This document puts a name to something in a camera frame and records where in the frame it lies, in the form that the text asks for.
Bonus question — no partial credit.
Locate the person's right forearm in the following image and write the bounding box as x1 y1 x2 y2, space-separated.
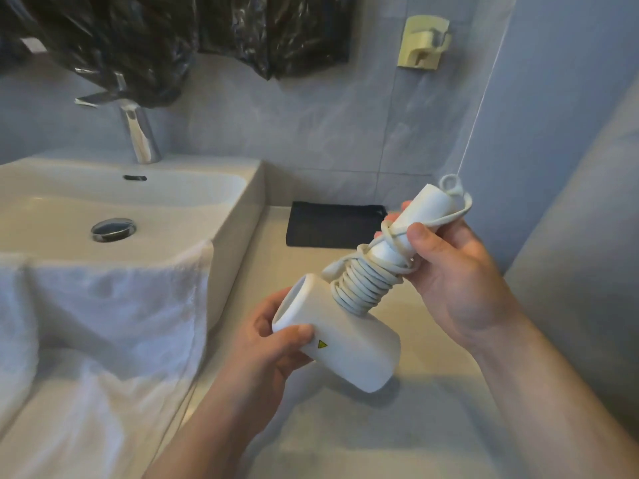
471 311 639 479

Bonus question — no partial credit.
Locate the person's right hand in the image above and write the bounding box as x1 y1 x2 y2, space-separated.
374 200 523 354

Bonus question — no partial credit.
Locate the white hair dryer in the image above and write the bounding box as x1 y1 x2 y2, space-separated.
271 174 473 395

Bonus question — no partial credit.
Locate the yellow wall holder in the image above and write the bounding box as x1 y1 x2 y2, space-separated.
397 14 454 71

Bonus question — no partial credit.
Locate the chrome faucet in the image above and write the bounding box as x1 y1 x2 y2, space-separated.
75 72 162 165

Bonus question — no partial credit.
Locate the black plastic sheet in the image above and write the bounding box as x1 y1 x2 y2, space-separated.
0 0 356 109

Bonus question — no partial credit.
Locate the white towel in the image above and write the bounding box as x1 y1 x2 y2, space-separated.
0 239 216 479

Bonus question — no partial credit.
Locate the white sink basin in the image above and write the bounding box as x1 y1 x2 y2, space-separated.
0 148 266 335

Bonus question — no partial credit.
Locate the white power cord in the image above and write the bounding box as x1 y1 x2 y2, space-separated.
321 174 474 317

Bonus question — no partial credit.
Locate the chrome sink drain plug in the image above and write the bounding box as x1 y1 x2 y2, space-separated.
90 218 138 243

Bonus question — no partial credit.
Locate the black tray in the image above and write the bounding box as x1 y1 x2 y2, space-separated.
286 200 389 249

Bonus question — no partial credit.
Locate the person's left hand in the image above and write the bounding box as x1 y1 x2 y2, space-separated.
217 289 316 422

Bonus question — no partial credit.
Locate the white shower curtain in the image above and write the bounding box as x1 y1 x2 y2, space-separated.
504 69 639 444

